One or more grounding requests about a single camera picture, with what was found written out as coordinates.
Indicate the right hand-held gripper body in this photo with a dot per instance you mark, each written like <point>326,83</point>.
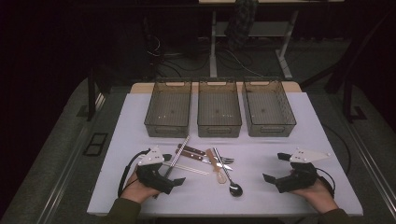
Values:
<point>299,180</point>

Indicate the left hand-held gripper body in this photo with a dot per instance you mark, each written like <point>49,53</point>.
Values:
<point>152,177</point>

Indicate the white chopstick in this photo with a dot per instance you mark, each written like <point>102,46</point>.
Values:
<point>190,168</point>

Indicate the long metal spoon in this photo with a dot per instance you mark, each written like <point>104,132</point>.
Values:
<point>235,189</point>

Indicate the smoky clear plastic bin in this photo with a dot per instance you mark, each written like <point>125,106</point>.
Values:
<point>267,109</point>
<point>219,109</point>
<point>168,109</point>

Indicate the person's left hand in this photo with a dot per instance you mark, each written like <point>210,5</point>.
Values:
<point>134,191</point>

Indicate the person's right hand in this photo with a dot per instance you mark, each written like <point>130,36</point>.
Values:
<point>320,197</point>

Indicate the black tripod stand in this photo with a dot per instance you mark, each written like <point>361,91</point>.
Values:
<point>337,77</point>

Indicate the dark hanging cloth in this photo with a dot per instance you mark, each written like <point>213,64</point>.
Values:
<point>241,21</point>

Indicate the black floor frame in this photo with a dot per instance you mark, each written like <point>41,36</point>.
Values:
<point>95,143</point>

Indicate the metal floor rail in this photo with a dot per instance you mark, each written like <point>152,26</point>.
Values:
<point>376,171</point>
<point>62,183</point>

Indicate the black post stand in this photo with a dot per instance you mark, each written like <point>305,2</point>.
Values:
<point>91,99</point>
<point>347,99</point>

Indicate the white desk frame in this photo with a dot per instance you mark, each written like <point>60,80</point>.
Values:
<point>213,56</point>

